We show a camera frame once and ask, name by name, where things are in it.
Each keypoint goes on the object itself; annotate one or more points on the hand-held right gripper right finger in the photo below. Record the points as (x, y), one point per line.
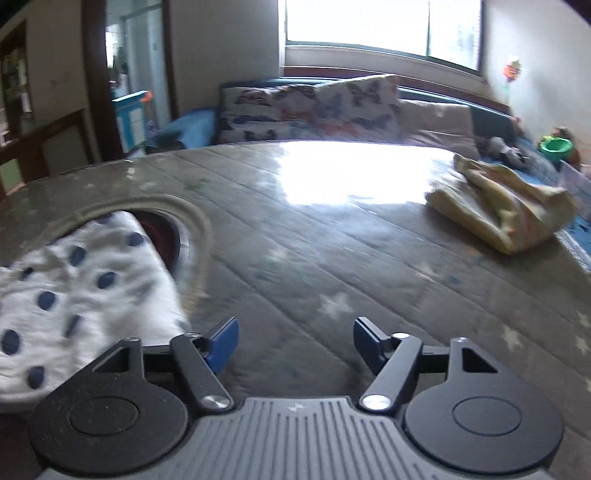
(369, 344)

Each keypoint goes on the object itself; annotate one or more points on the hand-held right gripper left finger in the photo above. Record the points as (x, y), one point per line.
(221, 346)

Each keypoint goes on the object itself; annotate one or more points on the white navy polka dot pants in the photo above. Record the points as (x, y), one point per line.
(92, 300)

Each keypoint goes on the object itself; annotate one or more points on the grey quilted table cover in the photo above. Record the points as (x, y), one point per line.
(346, 254)

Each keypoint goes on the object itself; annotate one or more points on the round black induction cooktop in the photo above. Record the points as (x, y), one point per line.
(161, 240)

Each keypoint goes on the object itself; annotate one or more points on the folded yellow cloth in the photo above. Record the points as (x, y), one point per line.
(498, 207)

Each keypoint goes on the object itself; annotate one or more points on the blue cloth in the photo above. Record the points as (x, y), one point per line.
(184, 129)

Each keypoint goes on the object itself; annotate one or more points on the beige cushion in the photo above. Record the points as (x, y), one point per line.
(438, 127)

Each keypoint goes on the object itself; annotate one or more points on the grey soft toy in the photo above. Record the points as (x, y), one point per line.
(505, 152)

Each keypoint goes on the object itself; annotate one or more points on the butterfly print cushion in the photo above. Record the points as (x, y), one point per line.
(304, 110)

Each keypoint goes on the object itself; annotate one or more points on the blue cabinet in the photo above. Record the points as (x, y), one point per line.
(129, 120)

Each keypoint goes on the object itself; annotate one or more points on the dark teal sofa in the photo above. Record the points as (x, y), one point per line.
(494, 119)

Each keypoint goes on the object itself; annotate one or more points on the dark wooden counter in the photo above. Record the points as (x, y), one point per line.
(55, 138)

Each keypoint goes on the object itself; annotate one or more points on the green plastic bowl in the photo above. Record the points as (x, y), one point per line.
(556, 148)

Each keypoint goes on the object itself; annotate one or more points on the hanging grey cloth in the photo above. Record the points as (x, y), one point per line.
(121, 60)

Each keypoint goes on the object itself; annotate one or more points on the window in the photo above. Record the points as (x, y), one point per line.
(369, 23)

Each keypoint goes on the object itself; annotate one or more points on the dark wooden shelf cabinet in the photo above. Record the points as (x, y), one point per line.
(14, 78)

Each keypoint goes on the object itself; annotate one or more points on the dark wooden door frame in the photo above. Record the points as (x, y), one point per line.
(94, 69)

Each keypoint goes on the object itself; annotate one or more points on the colourful wall toy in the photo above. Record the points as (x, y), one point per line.
(511, 69)

